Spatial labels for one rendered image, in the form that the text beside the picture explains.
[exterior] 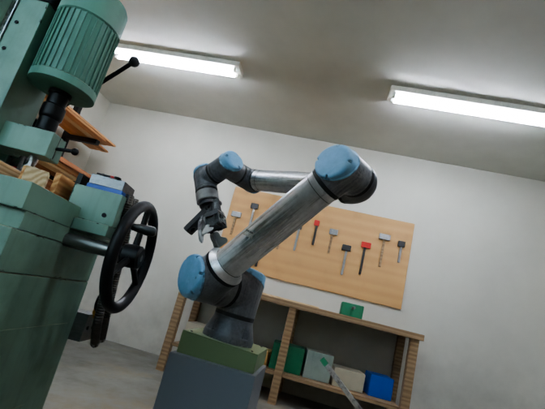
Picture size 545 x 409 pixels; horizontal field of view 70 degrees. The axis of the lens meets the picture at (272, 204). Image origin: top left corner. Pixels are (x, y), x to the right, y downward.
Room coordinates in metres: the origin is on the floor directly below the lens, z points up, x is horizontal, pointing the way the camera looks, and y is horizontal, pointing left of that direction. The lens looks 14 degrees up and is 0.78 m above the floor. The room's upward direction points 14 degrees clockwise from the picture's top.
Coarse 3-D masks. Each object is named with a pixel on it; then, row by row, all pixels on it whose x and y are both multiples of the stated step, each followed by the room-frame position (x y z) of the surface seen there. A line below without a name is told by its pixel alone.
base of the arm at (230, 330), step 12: (216, 312) 1.50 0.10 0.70; (228, 312) 1.46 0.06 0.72; (216, 324) 1.47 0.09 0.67; (228, 324) 1.45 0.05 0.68; (240, 324) 1.46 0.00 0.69; (252, 324) 1.51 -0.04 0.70; (216, 336) 1.45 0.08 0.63; (228, 336) 1.44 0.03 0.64; (240, 336) 1.45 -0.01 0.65; (252, 336) 1.51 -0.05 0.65
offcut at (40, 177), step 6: (30, 168) 0.85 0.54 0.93; (36, 168) 0.86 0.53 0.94; (24, 174) 0.85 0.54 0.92; (30, 174) 0.85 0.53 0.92; (36, 174) 0.86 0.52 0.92; (42, 174) 0.86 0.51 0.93; (48, 174) 0.87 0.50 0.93; (30, 180) 0.86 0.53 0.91; (36, 180) 0.86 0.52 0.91; (42, 180) 0.86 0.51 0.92; (42, 186) 0.87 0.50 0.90
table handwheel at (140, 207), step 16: (144, 208) 0.96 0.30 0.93; (128, 224) 0.90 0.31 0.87; (144, 224) 1.02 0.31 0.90; (64, 240) 1.01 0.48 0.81; (80, 240) 1.01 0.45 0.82; (96, 240) 1.02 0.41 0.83; (112, 240) 0.88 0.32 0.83; (112, 256) 0.88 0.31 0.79; (128, 256) 0.99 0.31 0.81; (144, 256) 1.04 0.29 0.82; (112, 272) 0.89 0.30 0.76; (144, 272) 1.14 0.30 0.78; (112, 288) 0.93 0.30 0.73; (128, 288) 1.11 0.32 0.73; (112, 304) 0.96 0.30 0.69; (128, 304) 1.08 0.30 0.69
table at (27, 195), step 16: (0, 176) 0.81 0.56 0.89; (0, 192) 0.81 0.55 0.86; (16, 192) 0.81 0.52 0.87; (32, 192) 0.82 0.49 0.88; (48, 192) 0.88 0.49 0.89; (16, 208) 0.82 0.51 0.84; (32, 208) 0.85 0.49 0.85; (48, 208) 0.90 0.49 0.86; (64, 208) 0.96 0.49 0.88; (80, 208) 1.04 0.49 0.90; (64, 224) 0.99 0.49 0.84; (80, 224) 1.02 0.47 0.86; (96, 224) 1.02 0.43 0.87
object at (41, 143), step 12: (0, 132) 1.00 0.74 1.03; (12, 132) 1.00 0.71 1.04; (24, 132) 1.00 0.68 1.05; (36, 132) 1.00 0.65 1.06; (48, 132) 1.00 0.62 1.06; (0, 144) 1.00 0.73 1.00; (12, 144) 1.00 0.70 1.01; (24, 144) 1.00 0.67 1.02; (36, 144) 1.00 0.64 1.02; (48, 144) 1.00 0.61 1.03; (60, 144) 1.04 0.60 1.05; (24, 156) 1.06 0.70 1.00; (36, 156) 1.02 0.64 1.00; (48, 156) 1.01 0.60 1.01; (60, 156) 1.06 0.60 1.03
